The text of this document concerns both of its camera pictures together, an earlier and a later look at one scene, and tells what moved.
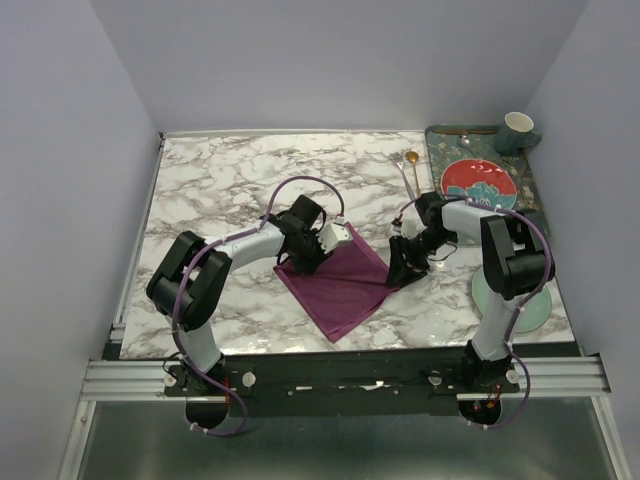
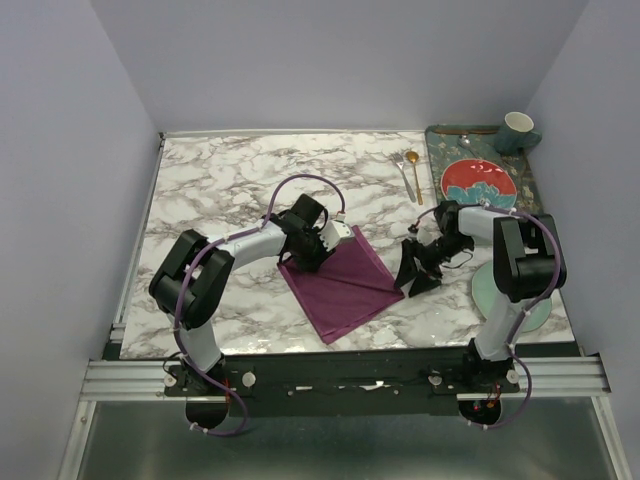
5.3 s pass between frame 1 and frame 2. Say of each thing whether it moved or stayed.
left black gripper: stayed
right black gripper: moved
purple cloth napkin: stayed
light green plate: stayed
